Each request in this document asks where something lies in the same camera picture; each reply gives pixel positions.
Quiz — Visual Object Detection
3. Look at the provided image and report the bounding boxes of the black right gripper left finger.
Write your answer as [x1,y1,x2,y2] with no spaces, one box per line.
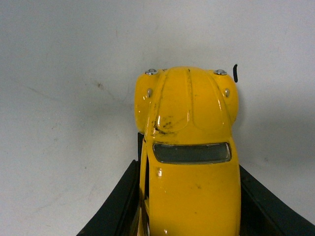
[76,159,141,236]

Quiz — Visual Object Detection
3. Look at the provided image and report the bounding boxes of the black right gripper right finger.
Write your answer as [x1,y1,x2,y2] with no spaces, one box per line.
[240,167,315,236]

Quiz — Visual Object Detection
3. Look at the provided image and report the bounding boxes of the yellow beetle toy car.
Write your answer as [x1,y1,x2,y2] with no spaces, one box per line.
[134,66,241,236]

